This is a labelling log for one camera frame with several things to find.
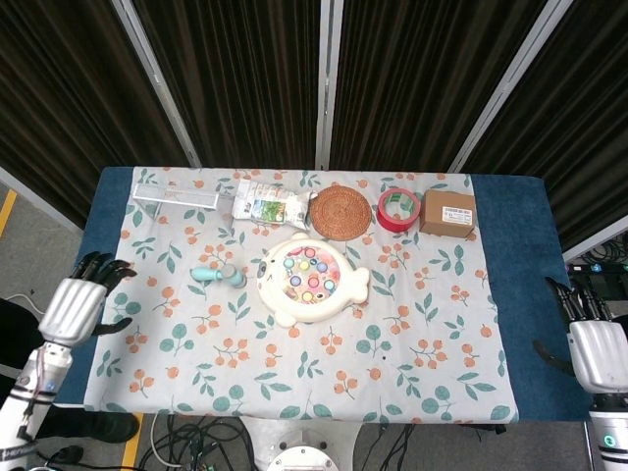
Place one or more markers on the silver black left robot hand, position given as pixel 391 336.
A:
pixel 73 304

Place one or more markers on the red tape roll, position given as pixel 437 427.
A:
pixel 387 223

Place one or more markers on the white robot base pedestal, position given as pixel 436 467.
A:
pixel 306 454

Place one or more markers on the floral print tablecloth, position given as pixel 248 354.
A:
pixel 304 373

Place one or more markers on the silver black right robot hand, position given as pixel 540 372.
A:
pixel 598 353

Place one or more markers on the dark ribbed partition panel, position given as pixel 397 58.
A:
pixel 579 122
pixel 417 78
pixel 64 98
pixel 235 78

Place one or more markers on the black power strip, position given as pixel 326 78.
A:
pixel 596 268

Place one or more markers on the white printed snack packet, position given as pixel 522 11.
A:
pixel 267 208

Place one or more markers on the light blue toy handle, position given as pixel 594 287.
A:
pixel 211 275

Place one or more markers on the blue table cover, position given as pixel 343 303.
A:
pixel 535 245

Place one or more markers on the round woven rattan coaster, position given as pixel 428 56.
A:
pixel 340 213

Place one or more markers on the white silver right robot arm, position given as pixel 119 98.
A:
pixel 611 432

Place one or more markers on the black shoe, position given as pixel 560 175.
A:
pixel 98 427

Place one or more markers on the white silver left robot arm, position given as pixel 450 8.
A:
pixel 29 392

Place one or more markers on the white fish-shaped toy game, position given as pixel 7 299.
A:
pixel 275 294

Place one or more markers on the grey aluminium partition post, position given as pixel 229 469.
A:
pixel 328 83
pixel 596 247
pixel 510 83
pixel 157 81

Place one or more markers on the brown cardboard box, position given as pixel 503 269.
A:
pixel 441 213

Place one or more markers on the clear mesh display rack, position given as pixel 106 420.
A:
pixel 172 195

